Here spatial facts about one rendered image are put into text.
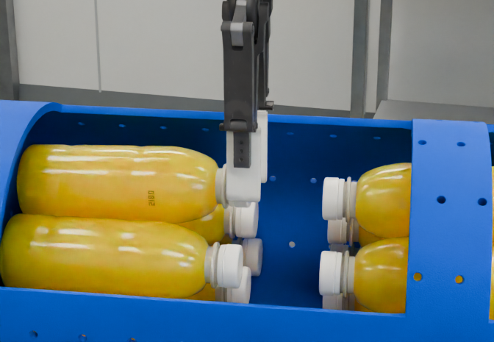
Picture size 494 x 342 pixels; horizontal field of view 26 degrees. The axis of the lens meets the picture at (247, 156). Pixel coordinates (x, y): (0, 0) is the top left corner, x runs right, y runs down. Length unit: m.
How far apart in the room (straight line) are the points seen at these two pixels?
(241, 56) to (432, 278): 0.24
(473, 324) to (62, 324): 0.34
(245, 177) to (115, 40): 3.66
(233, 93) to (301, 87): 3.51
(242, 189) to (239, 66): 0.13
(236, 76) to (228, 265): 0.17
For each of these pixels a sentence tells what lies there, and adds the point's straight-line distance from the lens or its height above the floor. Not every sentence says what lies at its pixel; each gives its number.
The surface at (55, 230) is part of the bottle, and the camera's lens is 0.96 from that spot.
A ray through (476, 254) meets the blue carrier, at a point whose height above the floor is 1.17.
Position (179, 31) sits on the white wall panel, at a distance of 4.48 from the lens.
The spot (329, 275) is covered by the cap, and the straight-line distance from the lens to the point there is 0.93.
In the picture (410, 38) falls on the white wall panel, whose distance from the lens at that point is 4.27.
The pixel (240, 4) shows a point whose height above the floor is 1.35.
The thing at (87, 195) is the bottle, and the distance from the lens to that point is 0.98.
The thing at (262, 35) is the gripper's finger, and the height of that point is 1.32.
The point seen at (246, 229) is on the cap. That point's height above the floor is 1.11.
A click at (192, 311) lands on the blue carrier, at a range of 0.88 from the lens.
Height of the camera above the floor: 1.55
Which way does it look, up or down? 21 degrees down
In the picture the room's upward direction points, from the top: straight up
